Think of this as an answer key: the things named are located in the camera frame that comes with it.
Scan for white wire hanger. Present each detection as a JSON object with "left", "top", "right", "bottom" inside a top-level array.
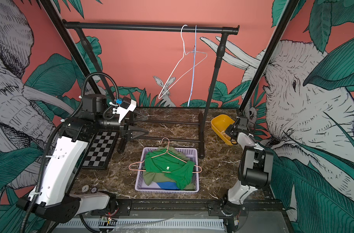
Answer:
[{"left": 158, "top": 24, "right": 208, "bottom": 100}]

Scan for pink wire hanger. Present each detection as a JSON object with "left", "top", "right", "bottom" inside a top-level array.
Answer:
[{"left": 128, "top": 137, "right": 187, "bottom": 171}]

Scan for light blue wire hanger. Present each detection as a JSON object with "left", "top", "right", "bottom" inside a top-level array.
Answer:
[{"left": 187, "top": 25, "right": 197, "bottom": 107}]

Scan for green tank top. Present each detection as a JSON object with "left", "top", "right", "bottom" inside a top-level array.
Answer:
[{"left": 144, "top": 148, "right": 195, "bottom": 190}]

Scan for blue tank top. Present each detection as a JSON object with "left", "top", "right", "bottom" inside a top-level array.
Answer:
[{"left": 157, "top": 182, "right": 180, "bottom": 190}]

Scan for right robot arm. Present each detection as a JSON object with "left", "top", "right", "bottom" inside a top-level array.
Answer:
[{"left": 225, "top": 116, "right": 274, "bottom": 205}]

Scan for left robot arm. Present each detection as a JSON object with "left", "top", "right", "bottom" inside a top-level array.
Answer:
[{"left": 16, "top": 72, "right": 148, "bottom": 233}]

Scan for yellow plastic bowl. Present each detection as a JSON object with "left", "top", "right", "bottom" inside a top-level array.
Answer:
[{"left": 211, "top": 114, "right": 236, "bottom": 146}]

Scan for checkerboard calibration plate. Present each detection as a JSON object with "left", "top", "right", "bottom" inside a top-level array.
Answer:
[{"left": 82, "top": 132, "right": 119, "bottom": 170}]

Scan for lavender plastic basket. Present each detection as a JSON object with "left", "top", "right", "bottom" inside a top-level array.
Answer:
[{"left": 135, "top": 148, "right": 199, "bottom": 194}]

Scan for black clothes rack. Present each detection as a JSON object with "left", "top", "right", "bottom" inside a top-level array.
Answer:
[{"left": 62, "top": 19, "right": 240, "bottom": 159}]

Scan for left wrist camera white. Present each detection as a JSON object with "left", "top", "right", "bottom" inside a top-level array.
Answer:
[{"left": 109, "top": 97, "right": 137, "bottom": 123}]

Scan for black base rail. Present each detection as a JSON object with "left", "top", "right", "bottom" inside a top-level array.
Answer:
[{"left": 53, "top": 198, "right": 285, "bottom": 217}]

